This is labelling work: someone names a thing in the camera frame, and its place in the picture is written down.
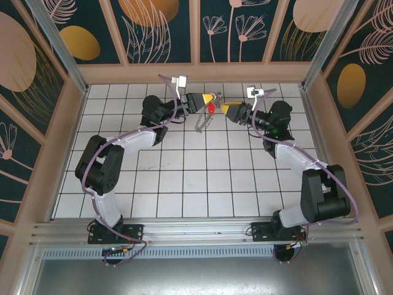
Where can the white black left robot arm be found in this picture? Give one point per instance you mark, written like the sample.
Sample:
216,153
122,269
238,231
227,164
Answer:
104,202

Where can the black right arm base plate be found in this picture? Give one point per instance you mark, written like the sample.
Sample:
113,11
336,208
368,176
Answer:
261,232

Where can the aluminium table side rail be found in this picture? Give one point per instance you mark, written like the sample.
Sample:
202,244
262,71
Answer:
324,153
68,153

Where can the small red pendant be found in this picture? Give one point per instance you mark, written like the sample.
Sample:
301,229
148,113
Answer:
211,108

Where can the aluminium frame post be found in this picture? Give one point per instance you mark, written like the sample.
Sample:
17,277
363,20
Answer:
330,46
58,46

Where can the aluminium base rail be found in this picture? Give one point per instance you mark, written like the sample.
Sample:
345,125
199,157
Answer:
196,230

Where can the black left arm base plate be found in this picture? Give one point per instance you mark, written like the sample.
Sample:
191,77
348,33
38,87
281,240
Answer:
135,232

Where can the grey metal sheet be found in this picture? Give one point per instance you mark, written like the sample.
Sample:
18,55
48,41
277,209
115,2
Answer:
196,276

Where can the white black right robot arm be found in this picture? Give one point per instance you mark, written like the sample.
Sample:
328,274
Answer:
319,199

